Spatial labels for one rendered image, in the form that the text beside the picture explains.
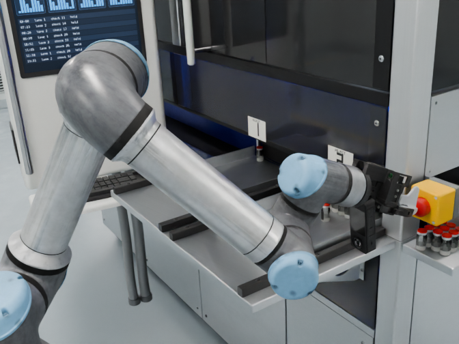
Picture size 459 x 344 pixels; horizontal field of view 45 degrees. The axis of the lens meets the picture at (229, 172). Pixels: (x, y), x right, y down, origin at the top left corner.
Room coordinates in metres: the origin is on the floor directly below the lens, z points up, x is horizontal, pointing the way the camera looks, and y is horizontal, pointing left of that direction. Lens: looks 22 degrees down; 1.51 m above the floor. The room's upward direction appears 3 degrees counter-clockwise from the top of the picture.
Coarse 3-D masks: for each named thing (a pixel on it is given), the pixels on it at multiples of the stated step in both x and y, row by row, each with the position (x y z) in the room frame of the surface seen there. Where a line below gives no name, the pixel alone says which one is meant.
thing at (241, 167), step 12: (216, 156) 1.60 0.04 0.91; (228, 156) 1.63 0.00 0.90; (240, 156) 1.65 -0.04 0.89; (252, 156) 1.67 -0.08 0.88; (216, 168) 1.59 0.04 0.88; (228, 168) 1.58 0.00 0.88; (240, 168) 1.58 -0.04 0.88; (252, 168) 1.57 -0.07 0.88; (264, 168) 1.57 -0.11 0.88; (276, 168) 1.56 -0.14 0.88; (240, 180) 1.48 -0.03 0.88; (252, 180) 1.48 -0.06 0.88; (264, 180) 1.47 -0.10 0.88; (276, 180) 1.40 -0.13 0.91
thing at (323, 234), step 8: (280, 192) 1.31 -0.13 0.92; (264, 200) 1.28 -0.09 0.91; (272, 200) 1.29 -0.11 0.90; (264, 208) 1.28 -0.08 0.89; (320, 216) 1.23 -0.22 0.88; (336, 216) 1.22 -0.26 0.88; (312, 224) 1.19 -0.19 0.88; (320, 224) 1.19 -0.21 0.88; (328, 224) 1.18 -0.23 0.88; (336, 224) 1.18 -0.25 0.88; (344, 224) 1.18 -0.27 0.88; (376, 224) 1.13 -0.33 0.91; (312, 232) 1.15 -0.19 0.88; (320, 232) 1.15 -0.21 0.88; (328, 232) 1.14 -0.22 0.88; (336, 232) 1.14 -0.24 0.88; (344, 232) 1.08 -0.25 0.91; (312, 240) 1.11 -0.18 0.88; (320, 240) 1.11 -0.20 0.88; (328, 240) 1.05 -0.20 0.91; (336, 240) 1.06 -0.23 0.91; (344, 240) 1.07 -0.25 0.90; (320, 248) 1.04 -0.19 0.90
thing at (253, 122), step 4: (248, 116) 1.56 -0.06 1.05; (248, 120) 1.56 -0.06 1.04; (252, 120) 1.55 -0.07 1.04; (256, 120) 1.53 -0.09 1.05; (260, 120) 1.51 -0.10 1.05; (248, 124) 1.57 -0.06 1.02; (252, 124) 1.55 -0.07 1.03; (256, 124) 1.53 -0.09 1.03; (260, 124) 1.51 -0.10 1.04; (264, 124) 1.50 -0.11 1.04; (252, 128) 1.55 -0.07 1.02; (256, 128) 1.53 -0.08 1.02; (260, 128) 1.51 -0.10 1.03; (264, 128) 1.50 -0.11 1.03; (252, 132) 1.55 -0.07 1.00; (256, 132) 1.53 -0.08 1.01; (260, 132) 1.51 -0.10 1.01; (264, 132) 1.50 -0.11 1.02; (252, 136) 1.55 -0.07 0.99; (256, 136) 1.53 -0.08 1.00; (260, 136) 1.51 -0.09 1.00; (264, 136) 1.50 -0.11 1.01; (264, 140) 1.50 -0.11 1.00
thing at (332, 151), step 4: (328, 148) 1.28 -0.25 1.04; (332, 148) 1.27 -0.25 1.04; (336, 148) 1.25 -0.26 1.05; (328, 152) 1.28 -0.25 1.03; (332, 152) 1.27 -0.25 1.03; (336, 152) 1.25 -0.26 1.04; (340, 152) 1.24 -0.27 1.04; (344, 152) 1.23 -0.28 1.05; (348, 152) 1.22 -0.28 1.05; (328, 156) 1.28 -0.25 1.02; (332, 156) 1.27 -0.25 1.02; (336, 156) 1.25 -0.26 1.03; (340, 156) 1.24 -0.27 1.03; (344, 156) 1.23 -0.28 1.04; (348, 156) 1.22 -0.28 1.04; (352, 156) 1.21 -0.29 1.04; (336, 160) 1.25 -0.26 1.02; (344, 160) 1.23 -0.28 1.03; (348, 160) 1.22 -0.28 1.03; (352, 160) 1.21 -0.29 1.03; (348, 164) 1.22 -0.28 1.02
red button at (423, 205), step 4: (420, 200) 1.02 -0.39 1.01; (424, 200) 1.02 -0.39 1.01; (416, 204) 1.02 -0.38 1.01; (420, 204) 1.01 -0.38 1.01; (424, 204) 1.01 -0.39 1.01; (428, 204) 1.01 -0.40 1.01; (420, 208) 1.01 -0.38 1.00; (424, 208) 1.01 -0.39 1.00; (428, 208) 1.01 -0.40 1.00; (420, 212) 1.01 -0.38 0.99; (424, 212) 1.00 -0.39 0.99; (428, 212) 1.01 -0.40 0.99; (420, 216) 1.01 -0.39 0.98
